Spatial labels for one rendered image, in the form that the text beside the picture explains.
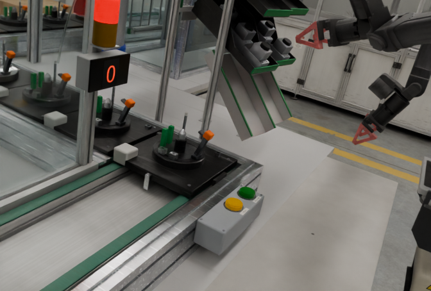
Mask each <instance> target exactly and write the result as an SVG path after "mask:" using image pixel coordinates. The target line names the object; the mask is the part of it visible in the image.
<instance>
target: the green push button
mask: <svg viewBox="0 0 431 291"><path fill-rule="evenodd" d="M239 195H240V196H242V197H244V198H246V199H252V198H254V197H255V191H254V190H253V189H252V188H250V187H241V188H240V189H239Z"/></svg>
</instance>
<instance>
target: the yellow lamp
mask: <svg viewBox="0 0 431 291"><path fill-rule="evenodd" d="M117 27H118V23H117V24H107V23H103V22H98V21H95V20H94V22H93V30H92V43H93V44H94V45H96V46H100V47H115V46H116V39H117Z"/></svg>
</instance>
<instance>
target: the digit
mask: <svg viewBox="0 0 431 291"><path fill-rule="evenodd" d="M119 59H120V58H116V59H112V60H105V61H104V68H103V82H102V88H103V87H107V86H110V85H115V84H117V78H118V71H119Z"/></svg>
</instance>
